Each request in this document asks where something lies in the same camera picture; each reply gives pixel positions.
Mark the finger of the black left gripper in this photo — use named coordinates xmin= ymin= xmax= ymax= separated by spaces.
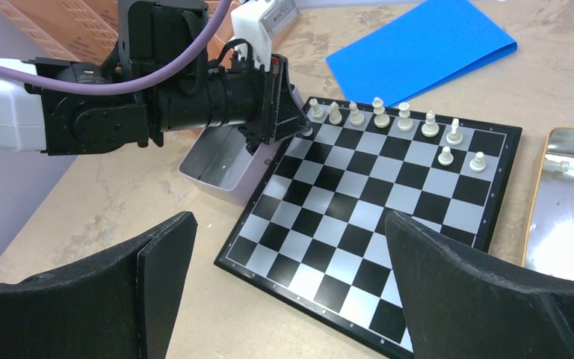
xmin=272 ymin=59 xmax=308 ymax=141

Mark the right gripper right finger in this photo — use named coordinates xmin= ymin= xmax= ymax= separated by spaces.
xmin=385 ymin=210 xmax=574 ymax=358

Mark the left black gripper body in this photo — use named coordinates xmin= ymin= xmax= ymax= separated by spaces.
xmin=238 ymin=53 xmax=286 ymax=154

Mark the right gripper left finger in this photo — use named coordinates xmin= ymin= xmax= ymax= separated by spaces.
xmin=0 ymin=212 xmax=197 ymax=358

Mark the white pawn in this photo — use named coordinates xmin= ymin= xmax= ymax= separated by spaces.
xmin=437 ymin=147 xmax=454 ymax=167
xmin=301 ymin=127 xmax=314 ymax=137
xmin=469 ymin=151 xmax=487 ymax=173

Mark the white rook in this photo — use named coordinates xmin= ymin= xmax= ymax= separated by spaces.
xmin=309 ymin=98 xmax=325 ymax=120

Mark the white queen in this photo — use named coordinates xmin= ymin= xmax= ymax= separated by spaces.
xmin=397 ymin=102 xmax=414 ymax=132

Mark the white bishop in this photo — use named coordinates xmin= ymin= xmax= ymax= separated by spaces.
xmin=348 ymin=101 xmax=365 ymax=126
xmin=421 ymin=111 xmax=439 ymax=138

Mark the white knight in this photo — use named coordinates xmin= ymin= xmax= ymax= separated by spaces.
xmin=446 ymin=118 xmax=463 ymax=146

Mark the white king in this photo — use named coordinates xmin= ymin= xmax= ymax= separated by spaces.
xmin=371 ymin=97 xmax=390 ymax=129

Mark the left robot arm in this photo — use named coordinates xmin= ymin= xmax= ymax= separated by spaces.
xmin=0 ymin=1 xmax=312 ymax=156

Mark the silver tin with black pieces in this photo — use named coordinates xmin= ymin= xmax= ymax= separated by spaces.
xmin=178 ymin=84 xmax=308 ymax=208

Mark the white rook chess piece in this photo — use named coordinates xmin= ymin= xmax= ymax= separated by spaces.
xmin=543 ymin=159 xmax=570 ymax=174

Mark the black and white chessboard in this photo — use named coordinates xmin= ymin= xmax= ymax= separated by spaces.
xmin=215 ymin=97 xmax=522 ymax=358

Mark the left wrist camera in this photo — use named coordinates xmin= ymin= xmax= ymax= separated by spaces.
xmin=230 ymin=0 xmax=300 ymax=71

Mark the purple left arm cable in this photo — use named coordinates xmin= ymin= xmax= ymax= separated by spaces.
xmin=0 ymin=0 xmax=233 ymax=96

